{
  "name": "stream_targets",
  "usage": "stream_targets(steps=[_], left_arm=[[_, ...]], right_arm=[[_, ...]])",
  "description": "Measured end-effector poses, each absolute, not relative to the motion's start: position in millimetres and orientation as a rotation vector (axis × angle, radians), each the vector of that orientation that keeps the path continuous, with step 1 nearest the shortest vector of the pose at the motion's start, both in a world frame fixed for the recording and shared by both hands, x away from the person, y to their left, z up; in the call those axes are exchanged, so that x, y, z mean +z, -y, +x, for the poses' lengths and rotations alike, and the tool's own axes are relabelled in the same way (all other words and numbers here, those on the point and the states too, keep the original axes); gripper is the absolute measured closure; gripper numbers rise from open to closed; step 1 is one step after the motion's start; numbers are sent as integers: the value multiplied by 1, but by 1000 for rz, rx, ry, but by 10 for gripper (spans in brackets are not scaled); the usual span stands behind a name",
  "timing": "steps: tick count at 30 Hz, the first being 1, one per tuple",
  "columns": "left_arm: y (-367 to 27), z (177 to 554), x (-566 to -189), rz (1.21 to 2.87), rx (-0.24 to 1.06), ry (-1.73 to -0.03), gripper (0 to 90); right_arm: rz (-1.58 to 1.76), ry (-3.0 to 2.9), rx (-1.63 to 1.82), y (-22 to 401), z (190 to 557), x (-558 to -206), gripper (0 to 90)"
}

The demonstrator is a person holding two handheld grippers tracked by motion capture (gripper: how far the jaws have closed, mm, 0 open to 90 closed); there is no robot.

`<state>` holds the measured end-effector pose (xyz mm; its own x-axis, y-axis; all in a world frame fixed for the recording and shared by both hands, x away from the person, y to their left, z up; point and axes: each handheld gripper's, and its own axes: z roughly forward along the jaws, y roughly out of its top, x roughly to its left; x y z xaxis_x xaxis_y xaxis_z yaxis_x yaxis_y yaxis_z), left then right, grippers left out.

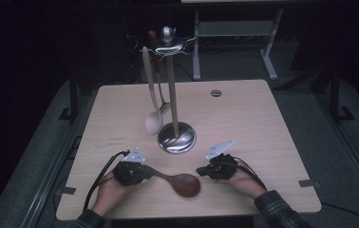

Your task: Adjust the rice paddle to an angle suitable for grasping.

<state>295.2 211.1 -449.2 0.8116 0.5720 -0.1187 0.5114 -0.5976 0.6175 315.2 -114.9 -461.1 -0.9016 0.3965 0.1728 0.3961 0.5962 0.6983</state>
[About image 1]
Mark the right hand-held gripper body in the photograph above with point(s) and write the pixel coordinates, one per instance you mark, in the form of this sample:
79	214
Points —
223	167

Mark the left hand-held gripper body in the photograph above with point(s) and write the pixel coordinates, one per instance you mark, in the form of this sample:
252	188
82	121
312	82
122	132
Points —
130	174

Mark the brown wooden spoon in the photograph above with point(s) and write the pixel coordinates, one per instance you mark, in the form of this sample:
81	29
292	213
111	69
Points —
184	185

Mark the metal utensil stand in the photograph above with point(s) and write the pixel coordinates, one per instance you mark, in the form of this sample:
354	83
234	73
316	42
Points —
177	139

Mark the beige silicone ladle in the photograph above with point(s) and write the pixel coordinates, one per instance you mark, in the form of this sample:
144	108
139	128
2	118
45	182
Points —
154	123

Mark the person's right hand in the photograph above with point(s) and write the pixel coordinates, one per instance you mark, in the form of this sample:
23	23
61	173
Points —
247	185

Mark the person's left hand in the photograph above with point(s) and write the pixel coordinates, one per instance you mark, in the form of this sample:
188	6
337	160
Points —
109	196

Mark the grey tape strip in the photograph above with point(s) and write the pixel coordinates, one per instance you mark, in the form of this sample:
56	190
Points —
68	190
306	183

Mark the round grey table grommet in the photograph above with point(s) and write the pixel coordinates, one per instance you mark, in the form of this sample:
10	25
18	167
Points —
216	93

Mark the black metal stand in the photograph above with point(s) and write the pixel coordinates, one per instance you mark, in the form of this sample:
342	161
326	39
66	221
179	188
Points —
73	101
335	95

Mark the white metal frame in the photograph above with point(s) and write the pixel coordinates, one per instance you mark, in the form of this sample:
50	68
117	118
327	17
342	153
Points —
231	28

